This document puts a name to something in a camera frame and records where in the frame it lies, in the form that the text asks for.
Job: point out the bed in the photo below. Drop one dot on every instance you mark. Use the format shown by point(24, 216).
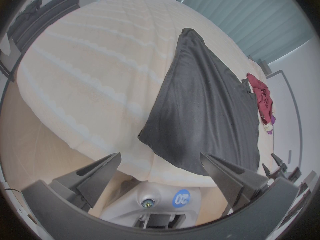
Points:
point(87, 71)

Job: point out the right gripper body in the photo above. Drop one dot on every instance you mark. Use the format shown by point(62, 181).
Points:
point(287, 174)

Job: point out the purple garment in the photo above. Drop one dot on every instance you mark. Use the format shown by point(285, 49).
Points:
point(273, 119)

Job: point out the pale pink white garment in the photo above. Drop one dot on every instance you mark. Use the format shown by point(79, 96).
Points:
point(268, 127)

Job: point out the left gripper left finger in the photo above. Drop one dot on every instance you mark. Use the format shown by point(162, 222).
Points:
point(96, 181)

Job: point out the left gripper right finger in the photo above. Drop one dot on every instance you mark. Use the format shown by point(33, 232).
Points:
point(228, 181)

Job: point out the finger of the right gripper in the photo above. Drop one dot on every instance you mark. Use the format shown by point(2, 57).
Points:
point(266, 170)
point(278, 160)

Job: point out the grey bedside table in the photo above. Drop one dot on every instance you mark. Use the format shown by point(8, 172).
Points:
point(265, 66)

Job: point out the black T-shirt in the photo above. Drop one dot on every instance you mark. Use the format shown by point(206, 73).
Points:
point(200, 109)

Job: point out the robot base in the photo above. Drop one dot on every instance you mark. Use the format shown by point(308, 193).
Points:
point(152, 204)

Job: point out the dark red garment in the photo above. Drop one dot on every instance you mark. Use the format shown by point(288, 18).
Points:
point(262, 96)

